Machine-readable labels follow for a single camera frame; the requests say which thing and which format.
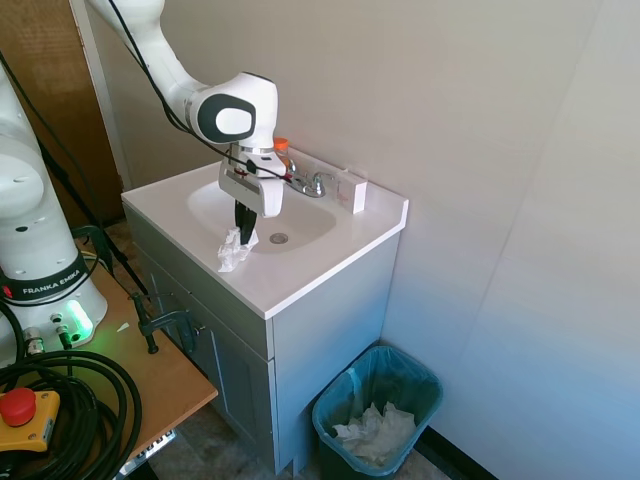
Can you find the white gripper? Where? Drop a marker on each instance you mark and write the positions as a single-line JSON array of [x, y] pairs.
[[255, 192]]

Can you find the white tissue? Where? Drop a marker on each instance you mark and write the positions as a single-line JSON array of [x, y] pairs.
[[231, 255]]

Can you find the green trash bin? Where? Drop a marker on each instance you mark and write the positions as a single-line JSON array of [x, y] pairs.
[[345, 385]]

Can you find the metal sink drain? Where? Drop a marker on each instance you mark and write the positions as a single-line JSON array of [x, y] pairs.
[[278, 238]]

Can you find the chrome faucet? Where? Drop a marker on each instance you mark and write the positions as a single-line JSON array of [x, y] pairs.
[[314, 184]]

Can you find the white sink countertop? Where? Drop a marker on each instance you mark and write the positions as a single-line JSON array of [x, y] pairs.
[[325, 250]]

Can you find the orange capped bottle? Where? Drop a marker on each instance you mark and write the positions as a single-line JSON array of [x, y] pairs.
[[282, 144]]

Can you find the white cardboard box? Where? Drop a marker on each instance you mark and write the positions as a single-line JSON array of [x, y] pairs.
[[356, 195]]

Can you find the black table clamp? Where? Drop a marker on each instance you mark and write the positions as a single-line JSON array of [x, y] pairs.
[[182, 325]]

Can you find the black tripod stand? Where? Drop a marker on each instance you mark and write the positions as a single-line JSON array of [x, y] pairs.
[[106, 245]]

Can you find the grey vanity cabinet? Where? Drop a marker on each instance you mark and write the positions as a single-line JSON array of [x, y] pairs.
[[320, 360]]

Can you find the desk height control panel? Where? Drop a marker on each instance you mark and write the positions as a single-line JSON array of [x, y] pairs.
[[156, 442]]

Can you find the brown wooden door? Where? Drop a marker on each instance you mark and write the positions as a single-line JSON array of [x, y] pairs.
[[45, 75]]

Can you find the crumpled paper waste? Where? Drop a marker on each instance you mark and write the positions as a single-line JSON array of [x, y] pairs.
[[375, 432]]

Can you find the yellow emergency stop button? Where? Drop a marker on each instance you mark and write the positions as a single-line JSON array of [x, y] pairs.
[[30, 417]]

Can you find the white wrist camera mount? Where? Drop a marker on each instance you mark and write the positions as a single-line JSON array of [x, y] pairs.
[[267, 160]]

